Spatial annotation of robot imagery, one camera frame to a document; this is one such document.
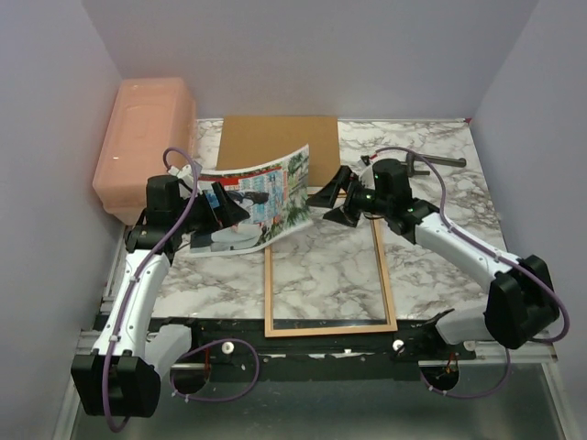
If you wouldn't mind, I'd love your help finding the pink plastic storage box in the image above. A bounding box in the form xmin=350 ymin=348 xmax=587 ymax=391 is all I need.
xmin=93 ymin=77 xmax=196 ymax=226

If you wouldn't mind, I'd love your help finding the brown frame backing board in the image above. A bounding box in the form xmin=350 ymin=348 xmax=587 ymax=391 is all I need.
xmin=216 ymin=115 xmax=341 ymax=187

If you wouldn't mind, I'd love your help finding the brown wooden picture frame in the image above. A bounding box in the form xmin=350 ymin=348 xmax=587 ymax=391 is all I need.
xmin=264 ymin=208 xmax=398 ymax=336

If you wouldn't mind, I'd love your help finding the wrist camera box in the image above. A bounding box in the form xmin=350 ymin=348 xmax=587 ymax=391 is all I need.
xmin=167 ymin=162 xmax=202 ymax=191
xmin=358 ymin=154 xmax=378 ymax=186

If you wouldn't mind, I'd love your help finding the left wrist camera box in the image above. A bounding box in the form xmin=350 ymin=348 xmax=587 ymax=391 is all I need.
xmin=167 ymin=162 xmax=202 ymax=191

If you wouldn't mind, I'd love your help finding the aluminium rail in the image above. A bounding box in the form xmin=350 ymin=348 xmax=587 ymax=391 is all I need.
xmin=75 ymin=330 xmax=558 ymax=366

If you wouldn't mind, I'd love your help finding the photo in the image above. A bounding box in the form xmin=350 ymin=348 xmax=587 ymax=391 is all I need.
xmin=190 ymin=145 xmax=312 ymax=257

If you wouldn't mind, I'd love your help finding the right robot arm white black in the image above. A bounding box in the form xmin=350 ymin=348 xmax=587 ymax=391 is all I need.
xmin=306 ymin=159 xmax=562 ymax=359

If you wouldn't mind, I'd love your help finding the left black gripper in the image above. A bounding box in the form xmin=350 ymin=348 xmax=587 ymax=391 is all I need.
xmin=173 ymin=181 xmax=249 ymax=237

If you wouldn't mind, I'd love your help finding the clear acrylic glass sheet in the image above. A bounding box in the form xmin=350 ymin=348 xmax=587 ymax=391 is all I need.
xmin=271 ymin=218 xmax=386 ymax=328

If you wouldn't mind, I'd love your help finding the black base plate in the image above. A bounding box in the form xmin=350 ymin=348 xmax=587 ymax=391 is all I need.
xmin=149 ymin=317 xmax=476 ymax=382

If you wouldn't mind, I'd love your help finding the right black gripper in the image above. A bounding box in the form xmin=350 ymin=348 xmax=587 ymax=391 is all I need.
xmin=306 ymin=165 xmax=392 ymax=228

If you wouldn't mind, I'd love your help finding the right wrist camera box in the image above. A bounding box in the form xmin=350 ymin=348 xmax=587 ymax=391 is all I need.
xmin=358 ymin=154 xmax=378 ymax=186

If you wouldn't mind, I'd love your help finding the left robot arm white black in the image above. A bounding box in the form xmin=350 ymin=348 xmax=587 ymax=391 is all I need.
xmin=71 ymin=175 xmax=249 ymax=418

